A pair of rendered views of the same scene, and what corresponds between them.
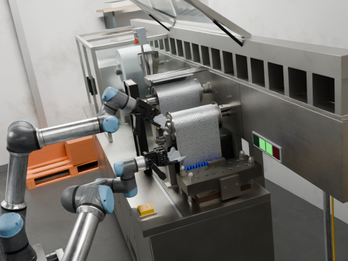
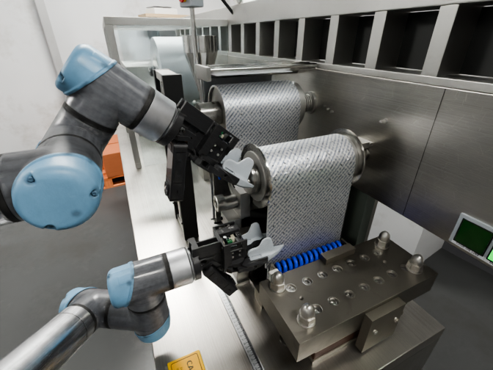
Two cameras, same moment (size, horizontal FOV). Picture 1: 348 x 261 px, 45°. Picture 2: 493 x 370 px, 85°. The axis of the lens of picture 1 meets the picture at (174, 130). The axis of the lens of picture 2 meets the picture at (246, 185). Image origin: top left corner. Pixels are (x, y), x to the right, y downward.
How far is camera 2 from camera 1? 156 cm
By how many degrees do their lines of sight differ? 13
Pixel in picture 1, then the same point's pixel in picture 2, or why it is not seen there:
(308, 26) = not seen: hidden behind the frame
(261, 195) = (433, 335)
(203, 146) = (315, 222)
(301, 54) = not seen: outside the picture
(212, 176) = (351, 307)
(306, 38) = not seen: hidden behind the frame
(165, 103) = (238, 123)
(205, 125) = (331, 180)
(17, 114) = (48, 118)
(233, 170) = (389, 287)
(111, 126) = (58, 205)
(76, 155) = (111, 167)
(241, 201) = (400, 354)
